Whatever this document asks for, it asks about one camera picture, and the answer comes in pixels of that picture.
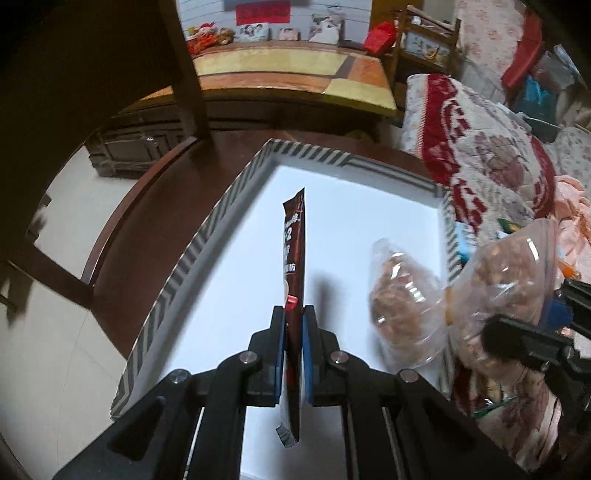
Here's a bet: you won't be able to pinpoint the red wall poster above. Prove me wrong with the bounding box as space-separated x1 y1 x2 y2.
235 2 291 25

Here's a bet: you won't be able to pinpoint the large clear bag of nuts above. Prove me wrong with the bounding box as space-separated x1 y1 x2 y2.
450 218 561 385

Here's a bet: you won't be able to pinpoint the pink cloth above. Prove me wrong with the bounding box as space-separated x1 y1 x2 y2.
553 174 591 278

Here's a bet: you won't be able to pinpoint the dark wooden cabinet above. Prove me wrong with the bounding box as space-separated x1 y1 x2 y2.
88 85 398 178

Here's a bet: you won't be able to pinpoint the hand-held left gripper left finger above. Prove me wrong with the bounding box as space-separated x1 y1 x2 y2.
53 305 285 480

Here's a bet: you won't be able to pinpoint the wide photo frame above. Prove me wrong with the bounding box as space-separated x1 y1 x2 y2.
238 23 270 44

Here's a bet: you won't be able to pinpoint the small wooden shelf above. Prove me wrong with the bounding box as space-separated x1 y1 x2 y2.
392 4 463 93

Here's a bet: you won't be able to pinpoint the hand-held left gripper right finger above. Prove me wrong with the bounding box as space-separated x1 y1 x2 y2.
302 305 532 480

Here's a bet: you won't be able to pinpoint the red cushion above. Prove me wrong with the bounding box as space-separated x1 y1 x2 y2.
501 13 544 89

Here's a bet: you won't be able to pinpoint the brown coffee sachet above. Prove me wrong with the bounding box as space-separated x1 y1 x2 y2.
276 187 308 448

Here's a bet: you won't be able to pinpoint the red floral blanket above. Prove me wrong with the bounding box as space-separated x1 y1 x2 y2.
399 74 591 467

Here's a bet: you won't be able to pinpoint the orange patterned cabinet cloth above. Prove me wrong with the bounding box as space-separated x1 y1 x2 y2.
191 42 399 112

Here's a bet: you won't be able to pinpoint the plush toys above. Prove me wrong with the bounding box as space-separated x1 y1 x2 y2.
187 23 234 55

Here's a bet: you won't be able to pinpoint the white box with striped rim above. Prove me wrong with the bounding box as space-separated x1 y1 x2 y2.
110 138 462 480

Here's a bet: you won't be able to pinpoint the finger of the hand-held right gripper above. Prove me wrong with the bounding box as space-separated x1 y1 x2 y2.
480 315 591 416
544 278 591 340

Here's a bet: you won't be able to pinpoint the blue plastic bag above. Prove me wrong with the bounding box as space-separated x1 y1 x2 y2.
521 76 556 112

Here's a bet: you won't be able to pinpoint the wedding photo frame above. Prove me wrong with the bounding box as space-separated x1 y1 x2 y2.
308 13 346 46

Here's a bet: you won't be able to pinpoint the dark wooden chair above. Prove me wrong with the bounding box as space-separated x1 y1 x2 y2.
0 0 444 361

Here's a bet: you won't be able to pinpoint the small clear bag of nuts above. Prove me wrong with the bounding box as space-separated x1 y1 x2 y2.
368 237 451 371

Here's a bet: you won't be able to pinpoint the red bag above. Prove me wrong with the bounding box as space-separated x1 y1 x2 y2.
364 22 398 55

